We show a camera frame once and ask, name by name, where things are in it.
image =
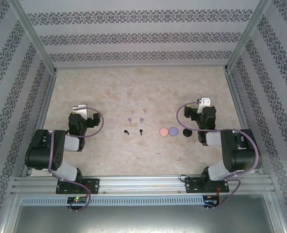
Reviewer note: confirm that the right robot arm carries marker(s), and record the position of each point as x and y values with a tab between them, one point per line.
242	155

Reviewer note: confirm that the black charging case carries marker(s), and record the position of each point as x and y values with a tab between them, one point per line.
187	132

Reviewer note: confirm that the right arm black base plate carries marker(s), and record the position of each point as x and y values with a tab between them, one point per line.
191	185

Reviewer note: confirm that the pink charging case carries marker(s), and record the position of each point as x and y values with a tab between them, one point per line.
163	131

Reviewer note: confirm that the aluminium mounting rail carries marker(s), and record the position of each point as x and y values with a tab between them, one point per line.
143	184

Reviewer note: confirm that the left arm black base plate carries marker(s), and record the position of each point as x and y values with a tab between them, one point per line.
94	185

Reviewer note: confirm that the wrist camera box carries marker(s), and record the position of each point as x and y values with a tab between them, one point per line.
204	102
81	110

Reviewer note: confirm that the aluminium frame post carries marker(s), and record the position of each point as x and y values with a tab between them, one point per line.
34	36
245	36

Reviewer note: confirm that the grey metal sheet panel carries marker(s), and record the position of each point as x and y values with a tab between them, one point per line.
143	221

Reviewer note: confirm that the purple charging case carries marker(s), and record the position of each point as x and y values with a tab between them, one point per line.
173	131

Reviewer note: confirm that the aluminium side rail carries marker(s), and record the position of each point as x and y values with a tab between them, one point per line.
41	121
240	109

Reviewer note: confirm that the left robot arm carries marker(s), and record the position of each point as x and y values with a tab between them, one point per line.
38	150

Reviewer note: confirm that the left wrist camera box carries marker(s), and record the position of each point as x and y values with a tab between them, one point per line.
81	110

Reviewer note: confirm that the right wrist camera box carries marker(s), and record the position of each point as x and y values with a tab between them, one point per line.
204	102

